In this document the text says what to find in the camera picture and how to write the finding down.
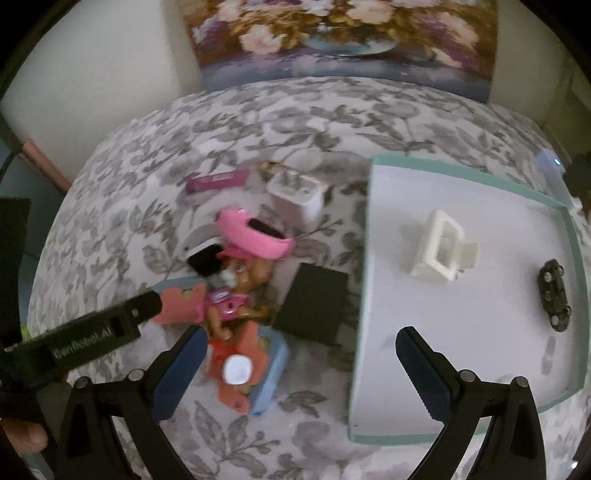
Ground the pink rail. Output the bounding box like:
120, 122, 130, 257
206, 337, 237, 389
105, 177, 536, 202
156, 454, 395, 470
22, 140, 72, 191

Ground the person's left hand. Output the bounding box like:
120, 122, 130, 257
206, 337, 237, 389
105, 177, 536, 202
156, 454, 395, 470
0, 416, 49, 462

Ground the grey floral tablecloth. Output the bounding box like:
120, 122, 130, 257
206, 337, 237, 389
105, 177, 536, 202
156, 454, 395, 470
28, 76, 591, 480

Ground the black plugged power adapter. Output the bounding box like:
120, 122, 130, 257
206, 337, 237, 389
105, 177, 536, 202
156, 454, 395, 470
567, 154, 591, 205

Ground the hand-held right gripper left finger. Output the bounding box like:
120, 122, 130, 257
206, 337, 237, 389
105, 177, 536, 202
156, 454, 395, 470
58, 325, 208, 480

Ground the black toy car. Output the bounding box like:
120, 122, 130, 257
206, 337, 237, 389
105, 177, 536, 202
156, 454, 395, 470
537, 258, 574, 334

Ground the purple packet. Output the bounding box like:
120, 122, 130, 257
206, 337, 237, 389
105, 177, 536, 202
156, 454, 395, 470
186, 168, 251, 195

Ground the floral painting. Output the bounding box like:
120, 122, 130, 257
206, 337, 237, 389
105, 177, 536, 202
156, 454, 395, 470
182, 0, 500, 105

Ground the black charger block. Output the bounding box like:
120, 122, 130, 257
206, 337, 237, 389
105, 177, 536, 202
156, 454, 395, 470
271, 263, 350, 348

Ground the black flat panel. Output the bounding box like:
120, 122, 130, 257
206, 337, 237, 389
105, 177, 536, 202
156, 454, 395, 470
0, 198, 32, 344

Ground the white and black small device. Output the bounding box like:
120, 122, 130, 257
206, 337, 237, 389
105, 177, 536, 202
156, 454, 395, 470
184, 235, 225, 278

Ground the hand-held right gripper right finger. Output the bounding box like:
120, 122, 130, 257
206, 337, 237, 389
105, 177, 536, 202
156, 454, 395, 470
394, 325, 552, 480

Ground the teal-rimmed white box tray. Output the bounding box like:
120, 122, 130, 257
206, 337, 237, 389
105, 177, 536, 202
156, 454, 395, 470
348, 154, 581, 446

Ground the white USB charger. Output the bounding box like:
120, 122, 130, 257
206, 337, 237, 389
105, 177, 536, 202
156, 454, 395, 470
257, 161, 325, 228

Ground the white power strip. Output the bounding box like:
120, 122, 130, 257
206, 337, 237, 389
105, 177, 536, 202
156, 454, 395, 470
538, 148, 576, 216

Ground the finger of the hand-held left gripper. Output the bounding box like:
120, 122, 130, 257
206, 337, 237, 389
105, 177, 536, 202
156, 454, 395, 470
113, 291, 164, 327

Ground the dog toy figure pink outfit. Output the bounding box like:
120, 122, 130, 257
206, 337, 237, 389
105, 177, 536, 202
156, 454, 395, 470
152, 249, 280, 344

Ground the white plastic clip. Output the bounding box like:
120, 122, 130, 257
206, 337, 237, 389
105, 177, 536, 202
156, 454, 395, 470
409, 209, 481, 283

